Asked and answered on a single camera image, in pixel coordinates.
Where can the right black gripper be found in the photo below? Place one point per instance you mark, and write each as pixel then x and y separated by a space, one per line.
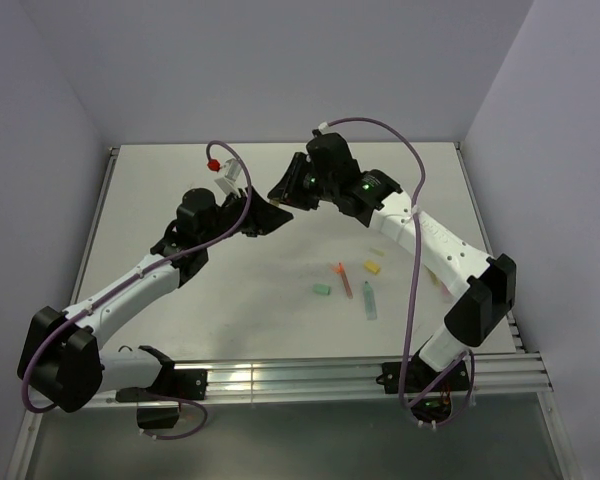
pixel 287 191

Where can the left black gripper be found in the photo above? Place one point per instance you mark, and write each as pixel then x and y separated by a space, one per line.
pixel 263 217

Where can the yellow pen cap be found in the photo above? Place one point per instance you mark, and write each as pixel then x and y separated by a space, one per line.
pixel 372 267

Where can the green highlighter pen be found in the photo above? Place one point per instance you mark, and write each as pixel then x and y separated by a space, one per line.
pixel 369 301

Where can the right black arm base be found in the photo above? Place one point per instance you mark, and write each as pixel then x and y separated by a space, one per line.
pixel 437 406

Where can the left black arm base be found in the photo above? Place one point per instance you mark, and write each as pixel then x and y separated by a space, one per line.
pixel 160 406

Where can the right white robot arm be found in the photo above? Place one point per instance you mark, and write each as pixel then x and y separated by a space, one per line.
pixel 483 287

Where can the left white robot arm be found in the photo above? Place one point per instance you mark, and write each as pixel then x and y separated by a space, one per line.
pixel 61 357

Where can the green pen cap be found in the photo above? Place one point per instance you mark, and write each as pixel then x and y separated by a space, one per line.
pixel 321 289

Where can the orange thin pen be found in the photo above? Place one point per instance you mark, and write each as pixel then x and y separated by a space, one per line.
pixel 341 272

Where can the olive yellow pen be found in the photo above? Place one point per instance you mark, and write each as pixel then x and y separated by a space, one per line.
pixel 435 280

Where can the pink highlighter pen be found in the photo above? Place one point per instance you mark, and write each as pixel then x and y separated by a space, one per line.
pixel 445 289

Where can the pale yellow small cap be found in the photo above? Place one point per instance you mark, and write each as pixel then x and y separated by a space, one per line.
pixel 377 251

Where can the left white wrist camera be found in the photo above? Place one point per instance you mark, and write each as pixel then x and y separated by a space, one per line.
pixel 227 177

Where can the aluminium front rail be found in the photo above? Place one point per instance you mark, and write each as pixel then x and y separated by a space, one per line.
pixel 309 419

